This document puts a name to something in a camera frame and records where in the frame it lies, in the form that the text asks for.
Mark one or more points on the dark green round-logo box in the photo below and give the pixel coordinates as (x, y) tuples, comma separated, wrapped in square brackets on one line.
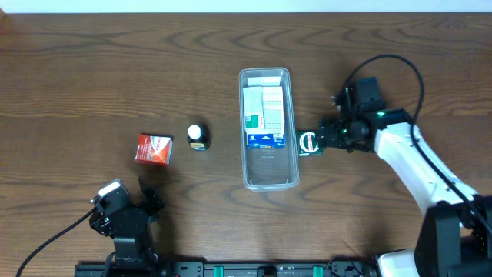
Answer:
[(307, 144)]

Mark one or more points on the white green medicine box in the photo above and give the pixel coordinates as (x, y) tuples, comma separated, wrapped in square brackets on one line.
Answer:
[(253, 110)]

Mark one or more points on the blue white medicine box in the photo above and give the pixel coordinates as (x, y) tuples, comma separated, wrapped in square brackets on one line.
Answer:
[(273, 135)]

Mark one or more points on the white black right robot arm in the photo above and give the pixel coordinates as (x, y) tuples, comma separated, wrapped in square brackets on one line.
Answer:
[(455, 236)]

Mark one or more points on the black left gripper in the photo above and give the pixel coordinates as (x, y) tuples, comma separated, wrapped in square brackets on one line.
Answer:
[(154, 200)]

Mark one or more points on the clear plastic container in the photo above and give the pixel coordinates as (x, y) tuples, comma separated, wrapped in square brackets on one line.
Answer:
[(270, 169)]

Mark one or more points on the white paper leaflet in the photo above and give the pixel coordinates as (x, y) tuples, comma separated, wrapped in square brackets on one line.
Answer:
[(263, 81)]

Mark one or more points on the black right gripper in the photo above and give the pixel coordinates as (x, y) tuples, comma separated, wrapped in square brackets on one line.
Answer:
[(328, 135)]

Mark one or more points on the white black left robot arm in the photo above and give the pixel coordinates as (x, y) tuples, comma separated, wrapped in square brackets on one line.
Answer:
[(127, 223)]

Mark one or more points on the red Panadol medicine box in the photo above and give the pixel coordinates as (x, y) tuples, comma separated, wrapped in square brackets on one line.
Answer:
[(153, 149)]

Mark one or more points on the small dark medicine bottle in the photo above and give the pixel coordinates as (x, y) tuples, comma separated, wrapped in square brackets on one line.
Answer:
[(198, 137)]

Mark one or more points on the black mounting rail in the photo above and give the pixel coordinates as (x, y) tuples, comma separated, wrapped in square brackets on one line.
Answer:
[(333, 268)]

